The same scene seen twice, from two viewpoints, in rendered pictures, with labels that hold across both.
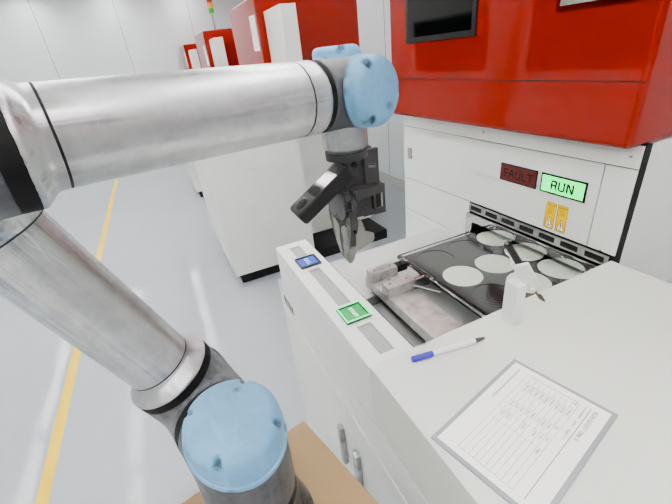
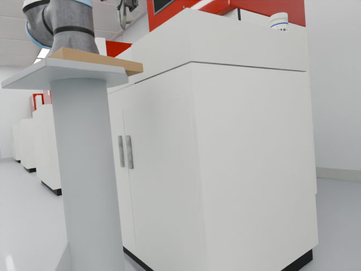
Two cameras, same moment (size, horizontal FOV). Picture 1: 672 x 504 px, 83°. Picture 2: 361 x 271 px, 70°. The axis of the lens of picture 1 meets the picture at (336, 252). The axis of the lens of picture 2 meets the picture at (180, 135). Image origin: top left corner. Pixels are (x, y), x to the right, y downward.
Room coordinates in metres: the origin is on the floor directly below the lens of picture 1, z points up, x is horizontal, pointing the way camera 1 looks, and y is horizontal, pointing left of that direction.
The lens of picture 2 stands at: (-0.54, 0.05, 0.65)
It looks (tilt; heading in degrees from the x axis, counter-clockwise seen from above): 3 degrees down; 346
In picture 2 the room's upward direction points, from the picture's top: 5 degrees counter-clockwise
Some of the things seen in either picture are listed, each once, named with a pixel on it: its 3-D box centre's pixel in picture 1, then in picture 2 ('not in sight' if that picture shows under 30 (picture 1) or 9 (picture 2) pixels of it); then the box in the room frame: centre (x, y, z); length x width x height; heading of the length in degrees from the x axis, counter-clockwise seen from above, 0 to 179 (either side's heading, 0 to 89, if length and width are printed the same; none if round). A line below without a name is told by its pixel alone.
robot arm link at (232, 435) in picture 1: (238, 446); (71, 13); (0.31, 0.15, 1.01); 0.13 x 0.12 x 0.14; 38
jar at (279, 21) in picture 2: not in sight; (279, 27); (0.42, -0.65, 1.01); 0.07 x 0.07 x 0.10
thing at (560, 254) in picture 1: (522, 250); not in sight; (0.91, -0.52, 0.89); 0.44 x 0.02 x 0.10; 22
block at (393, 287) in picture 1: (398, 285); not in sight; (0.81, -0.15, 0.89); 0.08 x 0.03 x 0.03; 112
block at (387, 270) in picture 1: (382, 272); not in sight; (0.89, -0.12, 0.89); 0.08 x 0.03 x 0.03; 112
